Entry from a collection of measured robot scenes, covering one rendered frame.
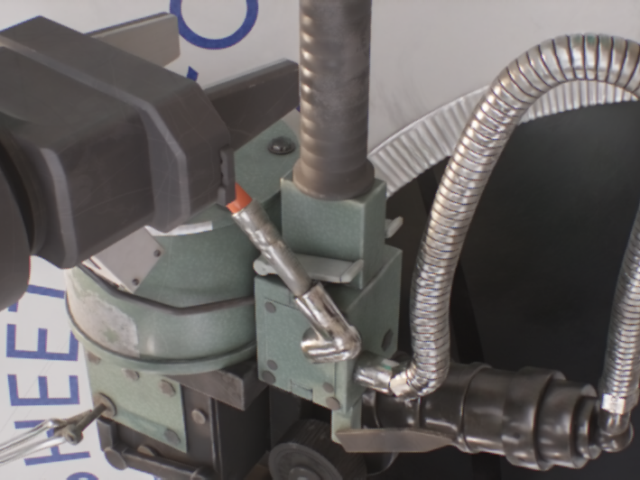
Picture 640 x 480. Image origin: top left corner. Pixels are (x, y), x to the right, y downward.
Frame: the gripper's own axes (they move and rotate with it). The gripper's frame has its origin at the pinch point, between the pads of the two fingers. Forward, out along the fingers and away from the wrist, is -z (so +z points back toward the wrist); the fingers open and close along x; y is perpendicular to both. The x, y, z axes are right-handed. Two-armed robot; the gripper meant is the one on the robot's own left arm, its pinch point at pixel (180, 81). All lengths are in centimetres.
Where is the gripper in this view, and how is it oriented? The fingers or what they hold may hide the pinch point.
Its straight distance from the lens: 45.6
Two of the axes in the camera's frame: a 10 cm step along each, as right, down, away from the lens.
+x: -7.6, -3.8, 5.2
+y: 0.0, 8.1, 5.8
